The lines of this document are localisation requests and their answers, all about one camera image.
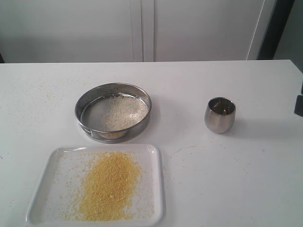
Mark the round steel mesh sieve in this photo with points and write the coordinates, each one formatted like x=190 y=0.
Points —
x=91 y=106

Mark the stainless steel cup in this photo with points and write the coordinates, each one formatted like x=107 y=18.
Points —
x=220 y=114

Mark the yellow and white grain pile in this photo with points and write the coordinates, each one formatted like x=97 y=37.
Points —
x=123 y=112

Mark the yellow fine sieved grains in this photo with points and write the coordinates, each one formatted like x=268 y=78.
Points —
x=106 y=187

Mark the white cabinet doors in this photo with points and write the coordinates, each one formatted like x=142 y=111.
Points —
x=132 y=30

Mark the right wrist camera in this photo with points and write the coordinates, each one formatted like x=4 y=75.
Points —
x=298 y=110

